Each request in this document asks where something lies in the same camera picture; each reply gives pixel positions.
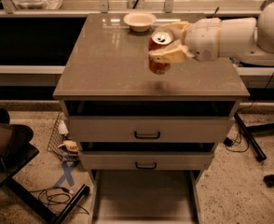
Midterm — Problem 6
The red coke can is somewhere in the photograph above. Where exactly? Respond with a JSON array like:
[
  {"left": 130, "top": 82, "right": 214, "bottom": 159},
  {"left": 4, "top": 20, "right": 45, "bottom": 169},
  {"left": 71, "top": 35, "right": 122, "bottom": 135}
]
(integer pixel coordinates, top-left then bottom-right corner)
[{"left": 148, "top": 30, "right": 173, "bottom": 75}]

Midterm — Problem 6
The middle grey drawer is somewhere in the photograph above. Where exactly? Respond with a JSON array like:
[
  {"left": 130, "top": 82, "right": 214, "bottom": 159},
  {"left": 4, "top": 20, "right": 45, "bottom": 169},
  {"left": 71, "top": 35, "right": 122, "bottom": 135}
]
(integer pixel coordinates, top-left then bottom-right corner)
[{"left": 79, "top": 151, "right": 213, "bottom": 170}]

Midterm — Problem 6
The wire mesh basket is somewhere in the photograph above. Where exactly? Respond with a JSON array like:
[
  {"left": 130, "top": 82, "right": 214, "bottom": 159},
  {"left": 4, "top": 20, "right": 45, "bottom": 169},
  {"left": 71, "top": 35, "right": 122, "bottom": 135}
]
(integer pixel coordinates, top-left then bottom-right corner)
[{"left": 47, "top": 113, "right": 63, "bottom": 161}]

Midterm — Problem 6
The grey drawer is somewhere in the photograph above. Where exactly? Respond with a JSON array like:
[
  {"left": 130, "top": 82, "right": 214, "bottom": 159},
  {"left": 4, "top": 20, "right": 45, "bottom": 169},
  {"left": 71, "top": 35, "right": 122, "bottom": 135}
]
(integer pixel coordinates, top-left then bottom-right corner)
[
  {"left": 68, "top": 117, "right": 234, "bottom": 143},
  {"left": 79, "top": 151, "right": 213, "bottom": 170}
]

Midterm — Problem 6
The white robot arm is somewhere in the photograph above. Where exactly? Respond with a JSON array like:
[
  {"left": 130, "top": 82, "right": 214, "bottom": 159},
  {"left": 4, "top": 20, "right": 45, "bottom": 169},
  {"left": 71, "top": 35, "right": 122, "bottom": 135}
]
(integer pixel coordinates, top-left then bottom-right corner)
[{"left": 149, "top": 2, "right": 274, "bottom": 66}]

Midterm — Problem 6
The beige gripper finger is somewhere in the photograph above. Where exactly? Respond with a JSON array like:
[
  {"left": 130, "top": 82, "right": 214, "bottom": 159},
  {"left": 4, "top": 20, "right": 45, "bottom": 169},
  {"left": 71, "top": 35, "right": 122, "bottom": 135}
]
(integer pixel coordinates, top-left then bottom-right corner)
[
  {"left": 149, "top": 45, "right": 195, "bottom": 63},
  {"left": 154, "top": 21, "right": 191, "bottom": 44}
]

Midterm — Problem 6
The white paper bowl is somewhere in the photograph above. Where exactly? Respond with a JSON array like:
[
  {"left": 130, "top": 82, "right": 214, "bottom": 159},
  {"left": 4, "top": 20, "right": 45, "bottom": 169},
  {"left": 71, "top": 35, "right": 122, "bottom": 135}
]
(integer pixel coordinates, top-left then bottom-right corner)
[{"left": 123, "top": 12, "right": 157, "bottom": 33}]

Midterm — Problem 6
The black caster foot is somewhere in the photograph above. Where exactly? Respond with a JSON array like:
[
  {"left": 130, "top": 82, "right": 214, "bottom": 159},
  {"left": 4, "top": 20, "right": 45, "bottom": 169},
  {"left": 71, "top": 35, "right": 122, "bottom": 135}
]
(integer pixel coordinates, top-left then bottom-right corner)
[{"left": 264, "top": 175, "right": 274, "bottom": 188}]

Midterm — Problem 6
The black stand leg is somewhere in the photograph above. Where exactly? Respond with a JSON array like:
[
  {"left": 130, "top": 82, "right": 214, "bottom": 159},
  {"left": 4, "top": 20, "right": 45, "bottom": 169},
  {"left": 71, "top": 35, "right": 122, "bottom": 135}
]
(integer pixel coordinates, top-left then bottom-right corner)
[{"left": 234, "top": 113, "right": 267, "bottom": 162}]

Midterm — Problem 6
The black table leg frame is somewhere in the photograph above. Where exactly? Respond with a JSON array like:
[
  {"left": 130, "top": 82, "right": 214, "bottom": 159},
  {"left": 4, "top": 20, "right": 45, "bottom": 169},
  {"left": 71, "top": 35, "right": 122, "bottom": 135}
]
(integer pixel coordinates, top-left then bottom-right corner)
[{"left": 5, "top": 178, "right": 90, "bottom": 224}]

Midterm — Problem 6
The snack bag on floor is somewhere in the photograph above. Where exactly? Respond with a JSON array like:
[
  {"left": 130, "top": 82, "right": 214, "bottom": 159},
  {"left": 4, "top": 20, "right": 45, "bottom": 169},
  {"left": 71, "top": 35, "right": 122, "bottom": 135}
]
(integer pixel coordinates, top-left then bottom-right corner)
[{"left": 58, "top": 140, "right": 79, "bottom": 162}]

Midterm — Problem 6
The black cable on floor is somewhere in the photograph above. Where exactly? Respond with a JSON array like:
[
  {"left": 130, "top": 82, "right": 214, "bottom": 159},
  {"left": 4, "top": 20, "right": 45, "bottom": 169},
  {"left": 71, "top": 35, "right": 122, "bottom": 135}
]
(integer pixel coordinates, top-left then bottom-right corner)
[{"left": 29, "top": 186, "right": 90, "bottom": 216}]

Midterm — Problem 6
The open bottom drawer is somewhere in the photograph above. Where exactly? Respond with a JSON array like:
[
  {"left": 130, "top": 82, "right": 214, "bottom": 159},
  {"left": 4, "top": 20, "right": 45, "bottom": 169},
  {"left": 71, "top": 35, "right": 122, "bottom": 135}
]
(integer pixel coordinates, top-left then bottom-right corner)
[{"left": 90, "top": 171, "right": 203, "bottom": 224}]

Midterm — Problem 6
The grey drawer cabinet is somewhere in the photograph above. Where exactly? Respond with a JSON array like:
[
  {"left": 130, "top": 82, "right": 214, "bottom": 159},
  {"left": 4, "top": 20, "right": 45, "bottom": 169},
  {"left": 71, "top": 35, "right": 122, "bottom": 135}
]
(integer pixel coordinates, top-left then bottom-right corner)
[{"left": 54, "top": 14, "right": 248, "bottom": 224}]

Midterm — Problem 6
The black cable right floor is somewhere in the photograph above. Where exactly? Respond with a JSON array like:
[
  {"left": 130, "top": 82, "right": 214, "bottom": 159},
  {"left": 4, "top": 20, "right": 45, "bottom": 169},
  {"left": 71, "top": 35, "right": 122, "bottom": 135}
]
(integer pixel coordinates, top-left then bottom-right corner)
[{"left": 223, "top": 131, "right": 251, "bottom": 154}]

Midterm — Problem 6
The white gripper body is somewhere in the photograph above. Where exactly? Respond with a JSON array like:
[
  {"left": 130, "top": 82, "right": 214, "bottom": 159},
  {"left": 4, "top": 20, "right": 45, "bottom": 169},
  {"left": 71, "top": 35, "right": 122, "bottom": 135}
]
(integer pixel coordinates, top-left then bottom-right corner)
[{"left": 185, "top": 18, "right": 221, "bottom": 62}]

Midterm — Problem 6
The top grey drawer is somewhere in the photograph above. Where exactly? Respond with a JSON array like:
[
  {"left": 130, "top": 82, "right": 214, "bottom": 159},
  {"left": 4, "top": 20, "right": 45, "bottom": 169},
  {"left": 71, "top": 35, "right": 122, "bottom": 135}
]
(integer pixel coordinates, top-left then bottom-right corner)
[{"left": 68, "top": 117, "right": 234, "bottom": 143}]

